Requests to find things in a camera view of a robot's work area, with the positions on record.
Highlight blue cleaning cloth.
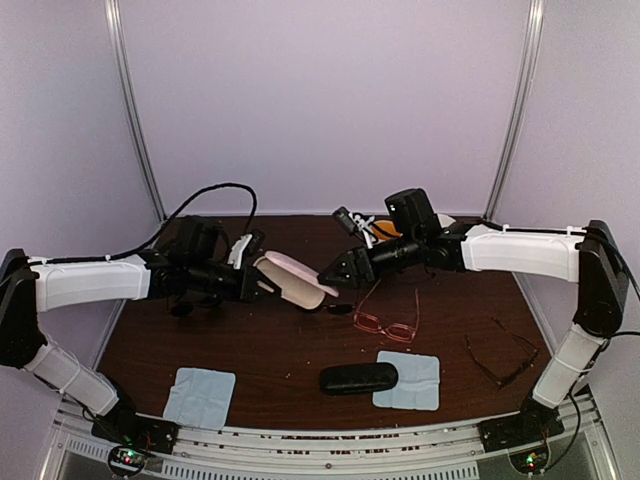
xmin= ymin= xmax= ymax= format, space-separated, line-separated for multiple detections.
xmin=372 ymin=351 xmax=440 ymax=411
xmin=162 ymin=367 xmax=236 ymax=430

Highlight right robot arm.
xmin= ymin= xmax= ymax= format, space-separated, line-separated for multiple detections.
xmin=318 ymin=188 xmax=637 ymax=442

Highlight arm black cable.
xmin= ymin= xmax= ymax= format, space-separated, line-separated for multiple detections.
xmin=479 ymin=219 xmax=640 ymax=451
xmin=29 ymin=183 xmax=259 ymax=264

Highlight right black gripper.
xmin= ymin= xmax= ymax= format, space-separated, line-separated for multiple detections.
xmin=318 ymin=230 xmax=422 ymax=290

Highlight patterned mug yellow inside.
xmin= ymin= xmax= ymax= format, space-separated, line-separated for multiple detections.
xmin=372 ymin=219 xmax=402 ymax=241

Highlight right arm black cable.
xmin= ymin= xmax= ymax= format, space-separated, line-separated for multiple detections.
xmin=479 ymin=219 xmax=640 ymax=451

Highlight pink glasses case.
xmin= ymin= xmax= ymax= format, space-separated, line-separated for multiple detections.
xmin=253 ymin=251 xmax=339 ymax=310

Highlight thin black frame glasses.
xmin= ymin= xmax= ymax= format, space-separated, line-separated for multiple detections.
xmin=167 ymin=296 xmax=222 ymax=318

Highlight white ceramic bowl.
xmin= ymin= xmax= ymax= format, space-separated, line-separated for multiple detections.
xmin=437 ymin=213 xmax=456 ymax=228

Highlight black glasses case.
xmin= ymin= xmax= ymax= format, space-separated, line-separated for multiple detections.
xmin=319 ymin=362 xmax=399 ymax=396

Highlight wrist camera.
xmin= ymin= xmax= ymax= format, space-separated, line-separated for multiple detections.
xmin=227 ymin=229 xmax=265 ymax=270
xmin=332 ymin=206 xmax=380 ymax=249

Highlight black sunglasses dark lenses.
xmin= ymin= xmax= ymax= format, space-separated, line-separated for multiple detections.
xmin=320 ymin=304 xmax=354 ymax=316

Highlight right aluminium frame post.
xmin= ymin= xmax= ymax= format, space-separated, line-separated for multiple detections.
xmin=483 ymin=0 xmax=546 ymax=220

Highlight aluminium frame post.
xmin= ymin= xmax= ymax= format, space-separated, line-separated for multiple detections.
xmin=104 ymin=0 xmax=166 ymax=222
xmin=483 ymin=0 xmax=546 ymax=220

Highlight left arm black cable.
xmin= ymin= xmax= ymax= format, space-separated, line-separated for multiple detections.
xmin=29 ymin=183 xmax=259 ymax=264

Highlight front aluminium rail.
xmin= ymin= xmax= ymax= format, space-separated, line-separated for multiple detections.
xmin=49 ymin=394 xmax=616 ymax=480

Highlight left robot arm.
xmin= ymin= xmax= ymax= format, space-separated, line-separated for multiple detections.
xmin=1 ymin=217 xmax=280 ymax=444

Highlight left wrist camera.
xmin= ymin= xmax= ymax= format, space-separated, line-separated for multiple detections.
xmin=227 ymin=229 xmax=265 ymax=270

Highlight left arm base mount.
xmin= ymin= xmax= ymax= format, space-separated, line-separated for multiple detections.
xmin=83 ymin=409 xmax=179 ymax=479

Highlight pink frame glasses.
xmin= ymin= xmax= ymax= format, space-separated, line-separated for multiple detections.
xmin=352 ymin=280 xmax=421 ymax=344

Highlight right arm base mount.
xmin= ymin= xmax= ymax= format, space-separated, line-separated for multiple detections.
xmin=478 ymin=404 xmax=565 ymax=476

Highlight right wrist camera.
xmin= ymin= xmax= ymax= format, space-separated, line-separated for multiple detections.
xmin=332 ymin=206 xmax=380 ymax=249

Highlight left aluminium frame post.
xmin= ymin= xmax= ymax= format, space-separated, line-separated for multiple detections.
xmin=104 ymin=0 xmax=166 ymax=222

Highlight tortoise frame glasses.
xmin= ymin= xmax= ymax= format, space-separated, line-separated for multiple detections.
xmin=464 ymin=317 xmax=540 ymax=390

